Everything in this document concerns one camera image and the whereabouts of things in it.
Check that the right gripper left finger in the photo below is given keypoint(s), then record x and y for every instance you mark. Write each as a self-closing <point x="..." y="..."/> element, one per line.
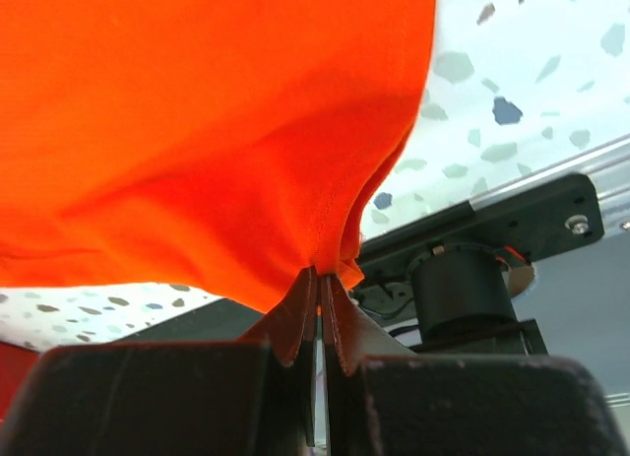
<point x="250" y="396"/>

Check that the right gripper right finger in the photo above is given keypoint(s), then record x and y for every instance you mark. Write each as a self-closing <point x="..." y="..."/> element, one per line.
<point x="384" y="399"/>

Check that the orange t shirt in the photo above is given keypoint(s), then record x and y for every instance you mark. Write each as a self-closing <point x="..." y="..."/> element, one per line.
<point x="220" y="144"/>

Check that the red plastic bin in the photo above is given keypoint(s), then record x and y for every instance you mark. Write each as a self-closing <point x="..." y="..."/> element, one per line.
<point x="15" y="363"/>

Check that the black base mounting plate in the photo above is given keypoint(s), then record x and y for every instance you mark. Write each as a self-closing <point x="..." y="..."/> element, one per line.
<point x="492" y="224"/>

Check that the aluminium frame rail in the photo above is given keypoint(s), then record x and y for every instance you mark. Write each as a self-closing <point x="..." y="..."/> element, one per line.
<point x="607" y="167"/>

